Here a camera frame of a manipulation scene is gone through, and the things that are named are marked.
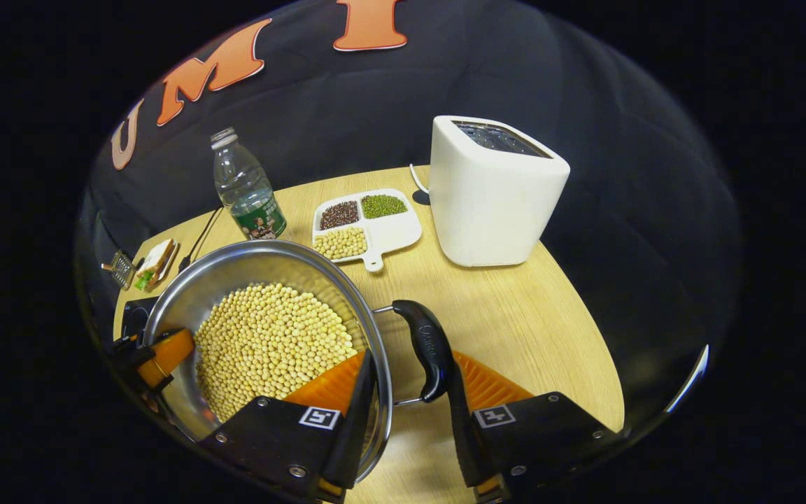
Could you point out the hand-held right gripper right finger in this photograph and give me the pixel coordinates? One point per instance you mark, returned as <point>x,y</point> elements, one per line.
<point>543,434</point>

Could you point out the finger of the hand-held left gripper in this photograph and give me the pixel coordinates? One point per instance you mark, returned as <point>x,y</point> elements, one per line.
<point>165,353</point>

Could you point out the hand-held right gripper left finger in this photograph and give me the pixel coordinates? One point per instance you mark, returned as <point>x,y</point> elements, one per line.
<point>284,434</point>

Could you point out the black induction cooktop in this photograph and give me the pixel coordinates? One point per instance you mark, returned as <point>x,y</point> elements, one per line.
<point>137,315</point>

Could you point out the sandwich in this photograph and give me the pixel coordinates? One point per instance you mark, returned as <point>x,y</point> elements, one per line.
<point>157,264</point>

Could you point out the clear plastic water bottle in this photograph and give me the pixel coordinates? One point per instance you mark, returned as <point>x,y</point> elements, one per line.
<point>245,189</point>

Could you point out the small pile of soybeans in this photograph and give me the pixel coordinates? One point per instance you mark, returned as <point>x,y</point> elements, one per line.
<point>340,243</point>

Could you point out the pile of dark red beans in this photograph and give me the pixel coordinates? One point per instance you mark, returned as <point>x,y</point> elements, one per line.
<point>339,215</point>

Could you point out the white divided plate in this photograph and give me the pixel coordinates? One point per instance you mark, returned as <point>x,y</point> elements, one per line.
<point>392,234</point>

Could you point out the white toaster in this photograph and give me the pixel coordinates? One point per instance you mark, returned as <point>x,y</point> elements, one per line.
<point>487,203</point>

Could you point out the pile of green mung beans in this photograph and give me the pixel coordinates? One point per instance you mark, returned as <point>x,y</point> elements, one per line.
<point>384,206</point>

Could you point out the black backdrop cloth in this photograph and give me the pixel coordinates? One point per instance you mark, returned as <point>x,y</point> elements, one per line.
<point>375,112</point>

